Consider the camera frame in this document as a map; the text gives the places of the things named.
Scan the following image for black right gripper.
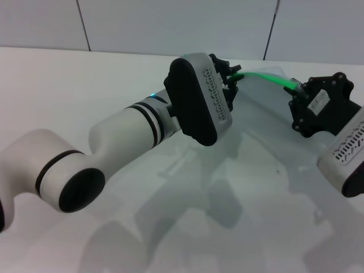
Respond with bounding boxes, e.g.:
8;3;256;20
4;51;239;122
288;72;363;138

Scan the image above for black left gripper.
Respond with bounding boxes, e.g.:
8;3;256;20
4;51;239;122
209;53;243;112

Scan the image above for clear green-zipper document bag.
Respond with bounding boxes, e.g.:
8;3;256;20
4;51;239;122
158;64;336;231

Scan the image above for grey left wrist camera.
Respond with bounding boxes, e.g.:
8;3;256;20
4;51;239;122
163;52;233;147

